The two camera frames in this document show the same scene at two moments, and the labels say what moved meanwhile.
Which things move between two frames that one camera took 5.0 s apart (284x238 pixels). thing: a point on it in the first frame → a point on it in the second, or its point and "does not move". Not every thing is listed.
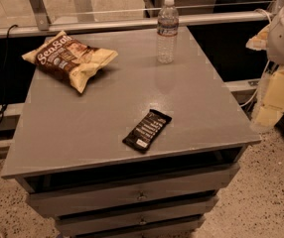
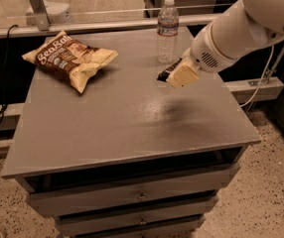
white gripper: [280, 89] → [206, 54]
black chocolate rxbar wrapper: [146, 133] → [163, 76]
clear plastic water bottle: [167, 32] does not move
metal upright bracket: [38, 7] does not move
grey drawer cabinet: [69, 156] does not move
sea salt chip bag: [69, 59] does not move
